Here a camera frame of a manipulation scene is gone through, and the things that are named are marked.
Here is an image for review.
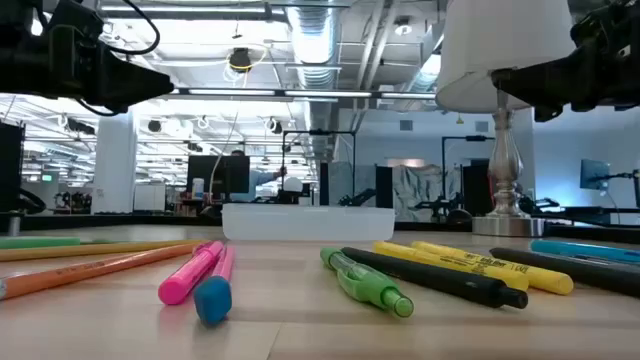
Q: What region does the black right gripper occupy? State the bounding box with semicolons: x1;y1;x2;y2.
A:
492;47;640;123

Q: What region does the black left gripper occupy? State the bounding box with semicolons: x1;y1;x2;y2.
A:
0;34;175;115

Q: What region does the teal blue pen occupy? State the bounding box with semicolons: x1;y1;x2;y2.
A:
529;238;640;265

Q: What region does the yellow pencil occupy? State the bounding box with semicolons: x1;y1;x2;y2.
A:
0;239;209;263

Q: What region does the green marker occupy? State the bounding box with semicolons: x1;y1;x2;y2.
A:
0;236;82;250

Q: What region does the black pen blue label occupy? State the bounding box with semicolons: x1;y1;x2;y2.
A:
489;247;640;299

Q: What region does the yellow highlighter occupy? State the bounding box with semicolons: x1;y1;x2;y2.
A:
410;240;575;296
372;241;530;293

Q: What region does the orange pencil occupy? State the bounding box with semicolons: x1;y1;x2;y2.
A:
0;242;201;301

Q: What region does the pink highlighter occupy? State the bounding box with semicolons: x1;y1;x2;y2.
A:
158;240;225;306

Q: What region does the clear plastic supply box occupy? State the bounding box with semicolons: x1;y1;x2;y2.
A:
221;203;396;243

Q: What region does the plain black pen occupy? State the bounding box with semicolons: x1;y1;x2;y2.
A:
341;246;530;310

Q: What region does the pink pencil blue eraser cap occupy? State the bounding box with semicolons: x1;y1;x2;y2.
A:
193;244;236;327

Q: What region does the green mechanical pencil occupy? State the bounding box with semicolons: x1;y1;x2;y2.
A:
319;246;415;319

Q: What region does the monitor on arm mount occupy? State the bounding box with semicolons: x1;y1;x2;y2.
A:
579;158;612;191

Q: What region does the table lamp white shade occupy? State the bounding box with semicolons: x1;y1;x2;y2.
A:
434;0;577;238

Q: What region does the white square column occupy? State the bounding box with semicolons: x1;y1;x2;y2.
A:
91;110;139;215

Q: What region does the black computer monitor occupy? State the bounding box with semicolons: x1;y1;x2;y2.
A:
187;155;251;196

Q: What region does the tall black panel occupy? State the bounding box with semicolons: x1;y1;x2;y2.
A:
0;121;26;214

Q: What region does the person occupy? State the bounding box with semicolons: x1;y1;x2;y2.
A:
230;148;289;204

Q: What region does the crinkled plastic sheet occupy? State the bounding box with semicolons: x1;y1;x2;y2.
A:
392;163;464;222

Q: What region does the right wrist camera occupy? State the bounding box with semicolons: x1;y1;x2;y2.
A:
571;0;640;49

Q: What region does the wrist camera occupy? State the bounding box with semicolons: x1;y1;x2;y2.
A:
47;0;105;47
571;0;640;49

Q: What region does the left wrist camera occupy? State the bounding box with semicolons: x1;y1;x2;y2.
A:
47;0;105;47

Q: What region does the black ceiling camera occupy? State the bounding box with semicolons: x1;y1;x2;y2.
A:
228;47;254;74

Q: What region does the black gantry frame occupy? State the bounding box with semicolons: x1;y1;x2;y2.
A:
441;134;496;211
281;129;357;207

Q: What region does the black aluminium table frame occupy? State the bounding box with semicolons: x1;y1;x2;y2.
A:
0;212;640;246

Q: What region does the silver ventilation duct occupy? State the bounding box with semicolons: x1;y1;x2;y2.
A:
285;0;344;91

